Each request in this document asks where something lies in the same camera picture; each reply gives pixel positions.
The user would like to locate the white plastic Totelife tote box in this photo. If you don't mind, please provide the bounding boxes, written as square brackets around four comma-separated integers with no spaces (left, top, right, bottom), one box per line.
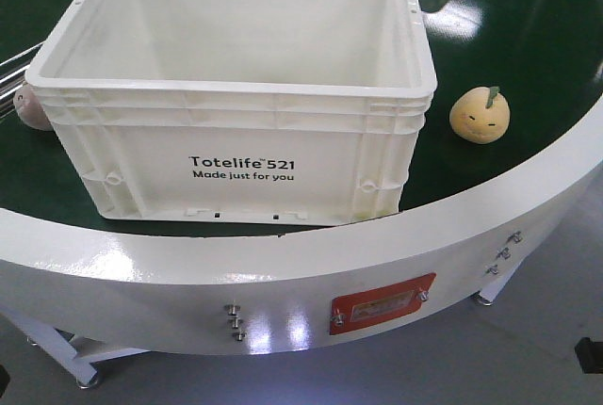
[25,0,437,225]

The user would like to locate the yellow plush fruit toy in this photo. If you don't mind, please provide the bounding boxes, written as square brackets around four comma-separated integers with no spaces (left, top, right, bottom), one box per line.
[448,87,511,144]

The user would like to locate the pink plush toy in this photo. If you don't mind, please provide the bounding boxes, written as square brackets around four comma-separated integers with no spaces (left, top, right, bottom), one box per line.
[13,84,54,132]

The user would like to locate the red warning label plate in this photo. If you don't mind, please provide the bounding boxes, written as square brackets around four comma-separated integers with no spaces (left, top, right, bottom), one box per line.
[329,272,436,335]

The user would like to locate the white round conveyor table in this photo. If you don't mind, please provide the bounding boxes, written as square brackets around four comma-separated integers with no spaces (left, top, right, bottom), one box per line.
[0,0,603,388]

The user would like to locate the metal guide rods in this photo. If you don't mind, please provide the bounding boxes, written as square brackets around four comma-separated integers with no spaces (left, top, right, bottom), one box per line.
[0,42,42,119]

